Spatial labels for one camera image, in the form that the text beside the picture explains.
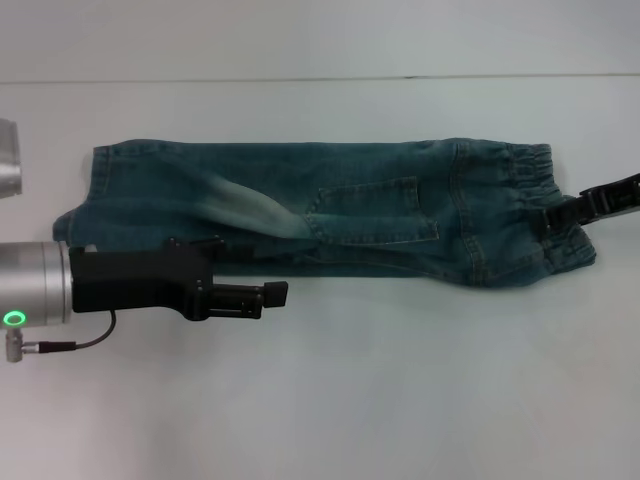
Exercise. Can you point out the blue denim shorts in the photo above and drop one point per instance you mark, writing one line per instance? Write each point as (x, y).
(375, 200)

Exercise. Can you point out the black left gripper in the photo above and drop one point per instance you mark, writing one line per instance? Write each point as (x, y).
(130, 280)

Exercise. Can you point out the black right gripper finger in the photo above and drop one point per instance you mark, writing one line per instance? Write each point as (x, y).
(565, 217)
(615, 189)

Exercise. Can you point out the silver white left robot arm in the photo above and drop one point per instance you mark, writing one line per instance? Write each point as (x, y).
(35, 280)

